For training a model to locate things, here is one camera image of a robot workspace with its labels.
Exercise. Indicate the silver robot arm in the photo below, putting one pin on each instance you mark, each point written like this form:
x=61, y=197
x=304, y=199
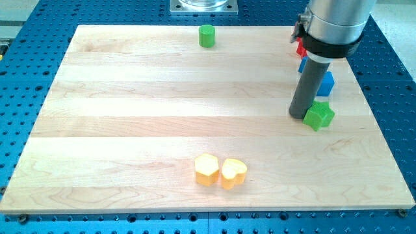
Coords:
x=332, y=29

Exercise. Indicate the green star block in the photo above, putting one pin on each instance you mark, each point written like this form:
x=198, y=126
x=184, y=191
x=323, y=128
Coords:
x=319, y=115

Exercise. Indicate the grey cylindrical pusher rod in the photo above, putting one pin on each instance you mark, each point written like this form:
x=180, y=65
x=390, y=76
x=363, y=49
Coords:
x=307, y=87

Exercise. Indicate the light wooden board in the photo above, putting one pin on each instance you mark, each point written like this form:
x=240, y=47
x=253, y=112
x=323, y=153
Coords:
x=131, y=107

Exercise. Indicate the red block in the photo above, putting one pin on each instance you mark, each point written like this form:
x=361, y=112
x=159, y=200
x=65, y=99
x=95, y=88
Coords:
x=301, y=51

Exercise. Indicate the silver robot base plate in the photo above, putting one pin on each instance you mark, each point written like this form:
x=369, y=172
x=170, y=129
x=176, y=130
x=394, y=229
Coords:
x=203, y=7

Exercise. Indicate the green cylinder block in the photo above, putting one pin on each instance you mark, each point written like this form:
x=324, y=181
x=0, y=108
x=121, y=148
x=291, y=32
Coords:
x=206, y=35

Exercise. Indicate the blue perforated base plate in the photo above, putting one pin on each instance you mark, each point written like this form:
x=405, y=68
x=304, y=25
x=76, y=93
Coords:
x=33, y=59

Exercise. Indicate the yellow hexagon block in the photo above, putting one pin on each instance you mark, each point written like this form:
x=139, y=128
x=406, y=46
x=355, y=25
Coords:
x=206, y=169

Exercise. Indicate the yellow heart block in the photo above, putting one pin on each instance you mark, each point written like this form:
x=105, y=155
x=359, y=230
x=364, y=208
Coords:
x=233, y=173

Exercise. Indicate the blue cube block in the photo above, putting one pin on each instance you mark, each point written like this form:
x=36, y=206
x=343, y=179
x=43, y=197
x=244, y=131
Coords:
x=327, y=84

